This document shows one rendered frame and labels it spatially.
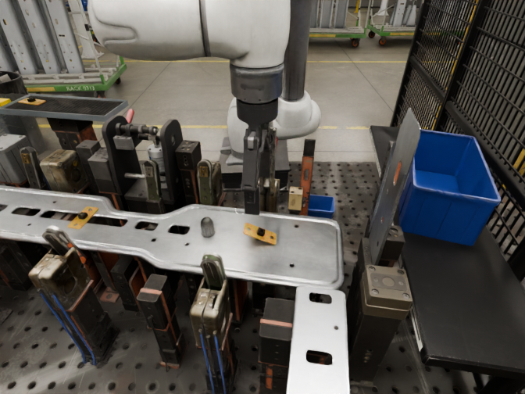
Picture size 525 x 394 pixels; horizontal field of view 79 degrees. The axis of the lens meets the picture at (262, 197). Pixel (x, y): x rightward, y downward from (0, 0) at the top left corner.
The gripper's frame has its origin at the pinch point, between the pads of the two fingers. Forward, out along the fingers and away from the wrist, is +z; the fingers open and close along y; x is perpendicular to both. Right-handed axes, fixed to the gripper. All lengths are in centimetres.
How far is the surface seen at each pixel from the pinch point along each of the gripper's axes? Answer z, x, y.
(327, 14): 58, 20, -723
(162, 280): 15.8, -18.5, 14.8
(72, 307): 21.8, -38.3, 20.9
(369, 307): 12.4, 23.9, 16.9
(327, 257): 14.9, 16.5, 3.4
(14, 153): 6, -76, -15
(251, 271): 14.9, 0.1, 10.2
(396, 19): 70, 167, -756
